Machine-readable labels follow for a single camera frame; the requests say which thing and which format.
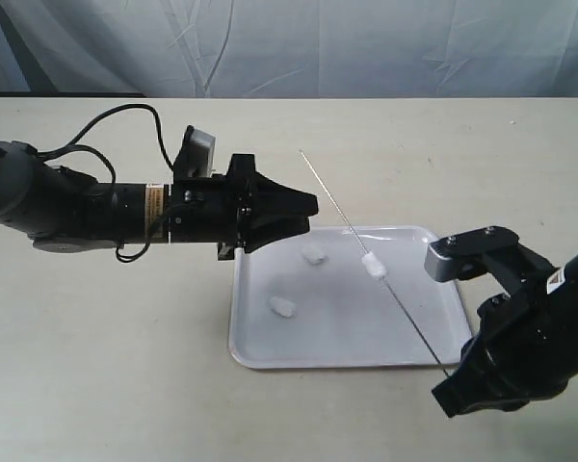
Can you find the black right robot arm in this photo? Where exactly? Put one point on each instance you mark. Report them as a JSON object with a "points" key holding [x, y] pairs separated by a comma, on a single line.
{"points": [[520, 270]]}

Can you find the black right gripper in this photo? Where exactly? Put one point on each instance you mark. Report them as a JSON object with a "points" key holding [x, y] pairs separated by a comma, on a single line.
{"points": [[511, 363]]}

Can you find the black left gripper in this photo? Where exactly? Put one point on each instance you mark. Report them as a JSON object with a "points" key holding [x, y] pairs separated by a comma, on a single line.
{"points": [[220, 209]]}

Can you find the white backdrop curtain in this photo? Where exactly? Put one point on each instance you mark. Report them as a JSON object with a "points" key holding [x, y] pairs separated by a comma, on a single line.
{"points": [[291, 49]]}

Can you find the thin metal skewer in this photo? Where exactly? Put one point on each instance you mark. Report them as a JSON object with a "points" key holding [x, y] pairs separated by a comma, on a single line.
{"points": [[364, 249]]}

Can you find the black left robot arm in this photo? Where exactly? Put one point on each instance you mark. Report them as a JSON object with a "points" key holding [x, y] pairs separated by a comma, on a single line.
{"points": [[67, 211]]}

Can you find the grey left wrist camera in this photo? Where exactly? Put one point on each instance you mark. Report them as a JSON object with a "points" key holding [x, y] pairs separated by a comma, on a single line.
{"points": [[195, 156]]}

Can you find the white rectangular tray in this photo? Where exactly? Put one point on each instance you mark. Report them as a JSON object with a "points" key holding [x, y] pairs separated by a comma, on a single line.
{"points": [[345, 318]]}

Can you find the white foam piece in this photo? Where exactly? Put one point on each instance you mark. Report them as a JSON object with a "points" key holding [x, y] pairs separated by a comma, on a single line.
{"points": [[374, 266], [283, 307], [313, 255]]}

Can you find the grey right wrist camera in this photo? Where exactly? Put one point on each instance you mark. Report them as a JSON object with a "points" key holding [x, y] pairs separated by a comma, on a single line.
{"points": [[461, 256]]}

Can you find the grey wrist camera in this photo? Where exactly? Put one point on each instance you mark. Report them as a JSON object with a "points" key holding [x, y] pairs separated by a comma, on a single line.
{"points": [[461, 256], [195, 156]]}

